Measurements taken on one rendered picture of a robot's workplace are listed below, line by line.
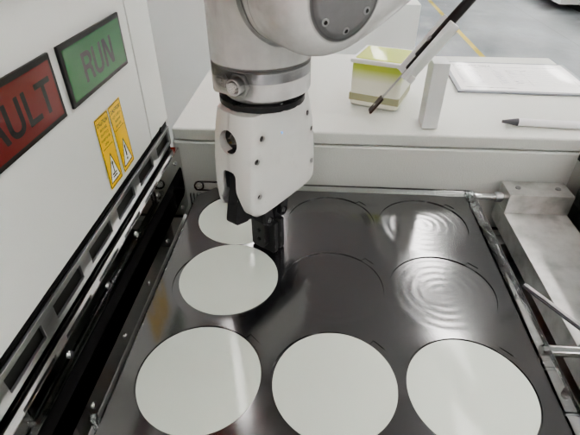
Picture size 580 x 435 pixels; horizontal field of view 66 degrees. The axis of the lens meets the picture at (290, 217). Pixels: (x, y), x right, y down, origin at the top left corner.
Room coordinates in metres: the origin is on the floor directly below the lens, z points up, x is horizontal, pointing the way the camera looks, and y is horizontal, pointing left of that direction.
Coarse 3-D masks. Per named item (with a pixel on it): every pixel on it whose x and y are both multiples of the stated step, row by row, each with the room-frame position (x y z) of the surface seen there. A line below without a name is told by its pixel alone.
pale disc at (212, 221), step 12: (216, 204) 0.46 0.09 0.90; (204, 216) 0.43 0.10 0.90; (216, 216) 0.43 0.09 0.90; (204, 228) 0.41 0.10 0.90; (216, 228) 0.41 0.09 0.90; (228, 228) 0.41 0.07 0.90; (240, 228) 0.41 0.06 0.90; (216, 240) 0.39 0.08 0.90; (228, 240) 0.39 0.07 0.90; (240, 240) 0.39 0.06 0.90; (252, 240) 0.39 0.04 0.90
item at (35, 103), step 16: (48, 64) 0.32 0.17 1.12; (16, 80) 0.28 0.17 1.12; (32, 80) 0.29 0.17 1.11; (48, 80) 0.31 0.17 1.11; (0, 96) 0.26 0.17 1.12; (16, 96) 0.27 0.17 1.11; (32, 96) 0.29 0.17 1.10; (48, 96) 0.30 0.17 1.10; (0, 112) 0.25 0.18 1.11; (16, 112) 0.27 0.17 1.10; (32, 112) 0.28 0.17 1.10; (48, 112) 0.30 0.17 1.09; (64, 112) 0.32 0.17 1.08; (0, 128) 0.25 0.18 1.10; (16, 128) 0.26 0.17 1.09; (32, 128) 0.28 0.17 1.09; (0, 144) 0.24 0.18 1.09; (16, 144) 0.26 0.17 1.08; (0, 160) 0.24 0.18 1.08
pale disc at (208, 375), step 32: (160, 352) 0.23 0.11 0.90; (192, 352) 0.23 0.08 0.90; (224, 352) 0.23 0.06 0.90; (160, 384) 0.20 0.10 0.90; (192, 384) 0.20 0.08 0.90; (224, 384) 0.20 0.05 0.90; (256, 384) 0.20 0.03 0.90; (160, 416) 0.18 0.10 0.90; (192, 416) 0.18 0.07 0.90; (224, 416) 0.18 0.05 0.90
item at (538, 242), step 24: (504, 216) 0.46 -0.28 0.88; (528, 216) 0.46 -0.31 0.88; (552, 216) 0.46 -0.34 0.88; (504, 240) 0.44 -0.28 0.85; (528, 240) 0.41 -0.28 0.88; (552, 240) 0.41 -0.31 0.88; (576, 240) 0.41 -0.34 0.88; (528, 264) 0.37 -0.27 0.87; (552, 264) 0.37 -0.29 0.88; (576, 264) 0.37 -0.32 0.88; (552, 288) 0.33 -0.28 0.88; (576, 288) 0.33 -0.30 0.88; (552, 312) 0.30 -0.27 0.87; (576, 312) 0.30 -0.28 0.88; (552, 336) 0.29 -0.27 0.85; (576, 336) 0.27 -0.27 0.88; (576, 360) 0.25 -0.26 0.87
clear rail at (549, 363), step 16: (480, 208) 0.44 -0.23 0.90; (480, 224) 0.41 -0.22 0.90; (496, 240) 0.38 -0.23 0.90; (496, 256) 0.36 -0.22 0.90; (512, 272) 0.33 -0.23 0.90; (512, 288) 0.31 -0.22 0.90; (528, 304) 0.29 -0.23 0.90; (528, 320) 0.27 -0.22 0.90; (528, 336) 0.25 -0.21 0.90; (544, 336) 0.25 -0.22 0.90; (544, 352) 0.23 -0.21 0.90; (544, 368) 0.22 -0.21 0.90; (560, 368) 0.22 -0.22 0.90; (560, 384) 0.20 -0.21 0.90; (560, 400) 0.19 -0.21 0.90; (576, 400) 0.19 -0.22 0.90; (576, 416) 0.18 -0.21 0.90; (576, 432) 0.17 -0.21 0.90
